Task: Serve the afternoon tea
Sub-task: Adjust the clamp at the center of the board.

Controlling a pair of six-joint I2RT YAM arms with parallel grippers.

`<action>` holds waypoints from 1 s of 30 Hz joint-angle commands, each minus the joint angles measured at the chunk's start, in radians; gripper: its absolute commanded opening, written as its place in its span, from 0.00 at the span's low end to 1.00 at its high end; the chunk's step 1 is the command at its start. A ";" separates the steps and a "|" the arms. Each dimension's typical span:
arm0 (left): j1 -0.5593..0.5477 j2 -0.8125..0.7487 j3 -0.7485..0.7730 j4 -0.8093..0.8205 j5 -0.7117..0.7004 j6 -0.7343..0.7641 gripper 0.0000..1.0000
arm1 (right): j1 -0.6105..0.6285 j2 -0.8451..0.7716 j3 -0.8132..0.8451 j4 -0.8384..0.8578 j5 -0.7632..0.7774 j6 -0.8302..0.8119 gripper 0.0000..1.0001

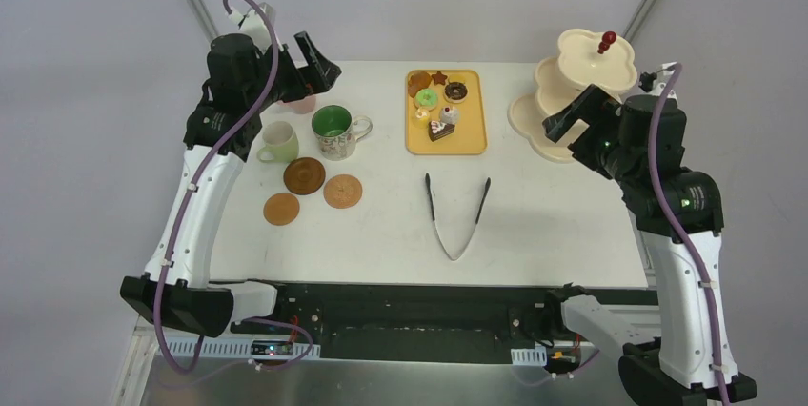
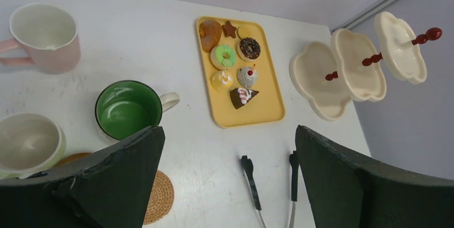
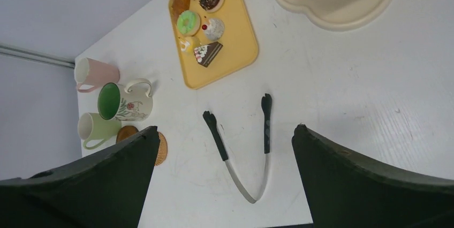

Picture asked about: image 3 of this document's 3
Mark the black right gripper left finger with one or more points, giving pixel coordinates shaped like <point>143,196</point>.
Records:
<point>105,189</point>

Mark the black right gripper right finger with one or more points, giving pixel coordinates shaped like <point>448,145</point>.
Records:
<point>345,188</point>

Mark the metal tongs with black tips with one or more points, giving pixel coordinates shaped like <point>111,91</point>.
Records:
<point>210,119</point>

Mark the light green mug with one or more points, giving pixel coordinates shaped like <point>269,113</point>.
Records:
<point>94,131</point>

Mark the dark brown wooden coaster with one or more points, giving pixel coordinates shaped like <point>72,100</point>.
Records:
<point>126,132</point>

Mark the light woven round coaster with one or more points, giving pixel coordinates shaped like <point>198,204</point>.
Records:
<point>162,150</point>

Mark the floral mug with green inside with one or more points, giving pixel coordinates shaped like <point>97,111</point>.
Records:
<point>132,102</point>

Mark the pink mug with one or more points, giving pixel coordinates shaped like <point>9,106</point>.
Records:
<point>91,74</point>

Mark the yellow cream tart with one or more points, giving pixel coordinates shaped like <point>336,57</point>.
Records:
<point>188,44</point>

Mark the chocolate cake slice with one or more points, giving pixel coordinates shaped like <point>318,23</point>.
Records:
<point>205,54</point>

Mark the yellow plastic tray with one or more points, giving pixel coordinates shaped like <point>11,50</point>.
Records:
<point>240,47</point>

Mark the green frosted donut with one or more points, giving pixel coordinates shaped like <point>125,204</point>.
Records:
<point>188,23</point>

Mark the white cupcake with cherry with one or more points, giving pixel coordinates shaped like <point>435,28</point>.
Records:
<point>213,28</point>

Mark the left aluminium frame post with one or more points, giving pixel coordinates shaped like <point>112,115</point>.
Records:
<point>35,56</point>

